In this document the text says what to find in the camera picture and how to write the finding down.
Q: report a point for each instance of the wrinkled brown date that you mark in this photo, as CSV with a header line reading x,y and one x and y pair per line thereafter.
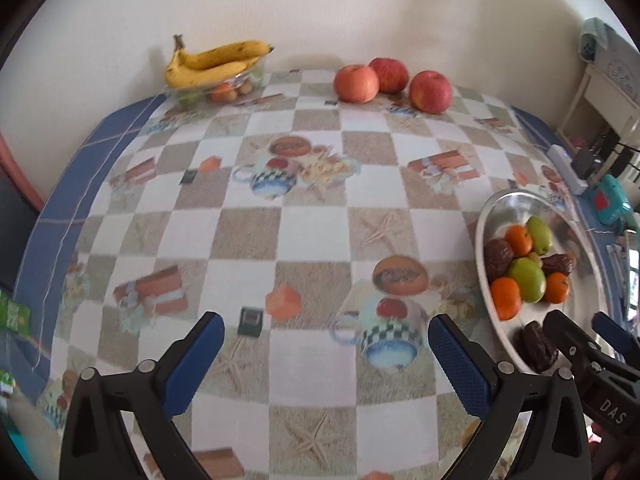
x,y
559,264
497,259
536,345

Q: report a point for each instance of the large orange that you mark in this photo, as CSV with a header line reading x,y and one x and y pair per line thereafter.
x,y
505,299

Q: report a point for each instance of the red speckled apple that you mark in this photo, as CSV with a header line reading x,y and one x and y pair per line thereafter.
x,y
431,92

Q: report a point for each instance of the yellow banana bunch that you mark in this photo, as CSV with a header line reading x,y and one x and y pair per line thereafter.
x,y
215,62

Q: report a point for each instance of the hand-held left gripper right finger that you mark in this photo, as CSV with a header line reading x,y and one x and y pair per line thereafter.
x,y
460,360

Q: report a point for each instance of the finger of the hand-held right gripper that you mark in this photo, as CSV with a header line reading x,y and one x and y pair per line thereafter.
x,y
612,330
565,330

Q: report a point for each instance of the small brown nut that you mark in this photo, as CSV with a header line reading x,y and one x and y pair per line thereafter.
x,y
245,87

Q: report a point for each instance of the white power strip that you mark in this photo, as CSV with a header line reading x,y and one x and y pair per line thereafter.
x,y
562,162

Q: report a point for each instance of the small orange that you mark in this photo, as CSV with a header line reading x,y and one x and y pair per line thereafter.
x,y
556,288
518,241

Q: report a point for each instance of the checkered printed tablecloth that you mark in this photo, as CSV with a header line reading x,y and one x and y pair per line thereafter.
x,y
300,240

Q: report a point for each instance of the black power adapter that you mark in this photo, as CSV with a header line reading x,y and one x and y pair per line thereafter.
x,y
585,162

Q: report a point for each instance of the clear plastic container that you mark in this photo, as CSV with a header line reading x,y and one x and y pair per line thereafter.
x,y
255,77

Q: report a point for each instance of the small orange-red tangerine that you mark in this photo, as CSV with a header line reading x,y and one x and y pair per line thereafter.
x,y
222,92

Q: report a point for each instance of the pale cardboard box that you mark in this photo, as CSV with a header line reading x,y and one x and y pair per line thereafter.
x,y
620,60

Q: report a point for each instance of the white shelf unit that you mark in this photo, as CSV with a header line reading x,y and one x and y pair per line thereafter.
x,y
587,100

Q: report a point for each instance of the small round tan longan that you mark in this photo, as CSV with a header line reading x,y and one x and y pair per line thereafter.
x,y
535,258

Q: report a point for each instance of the teal plastic gadget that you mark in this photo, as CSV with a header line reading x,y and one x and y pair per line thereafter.
x,y
610,200

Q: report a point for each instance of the pale pink apple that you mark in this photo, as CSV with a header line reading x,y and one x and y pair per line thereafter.
x,y
356,85

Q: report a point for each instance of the dark red apple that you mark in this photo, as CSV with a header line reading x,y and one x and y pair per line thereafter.
x,y
390,74

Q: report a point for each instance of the silver metal tray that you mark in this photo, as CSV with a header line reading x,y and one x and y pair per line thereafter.
x,y
505,210

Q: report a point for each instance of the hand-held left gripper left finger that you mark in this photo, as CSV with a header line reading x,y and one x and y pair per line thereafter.
x,y
195,360

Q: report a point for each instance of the green snack packet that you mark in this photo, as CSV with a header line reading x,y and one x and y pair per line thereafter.
x,y
12,312
6,382

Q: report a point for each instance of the pink chair frame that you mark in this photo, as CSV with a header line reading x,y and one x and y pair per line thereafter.
x,y
20,170

